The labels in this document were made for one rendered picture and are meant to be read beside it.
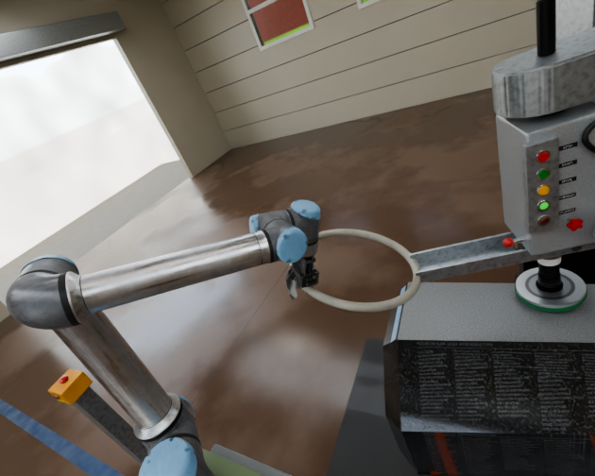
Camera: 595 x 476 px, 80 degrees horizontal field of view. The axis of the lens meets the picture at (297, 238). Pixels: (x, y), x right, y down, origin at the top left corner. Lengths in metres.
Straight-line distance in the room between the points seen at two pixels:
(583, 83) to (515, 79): 0.15
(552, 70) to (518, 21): 6.09
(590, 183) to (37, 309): 1.39
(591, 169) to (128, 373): 1.37
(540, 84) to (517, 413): 1.04
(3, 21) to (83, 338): 7.10
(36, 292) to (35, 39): 6.85
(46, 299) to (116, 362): 0.31
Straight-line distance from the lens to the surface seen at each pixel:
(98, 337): 1.05
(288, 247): 0.88
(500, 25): 7.20
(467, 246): 1.45
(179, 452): 1.14
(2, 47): 7.33
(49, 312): 0.86
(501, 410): 1.54
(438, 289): 1.70
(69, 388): 1.96
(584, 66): 1.15
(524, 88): 1.12
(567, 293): 1.59
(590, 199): 1.31
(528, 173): 1.16
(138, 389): 1.14
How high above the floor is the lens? 1.99
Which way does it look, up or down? 29 degrees down
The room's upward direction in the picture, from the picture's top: 24 degrees counter-clockwise
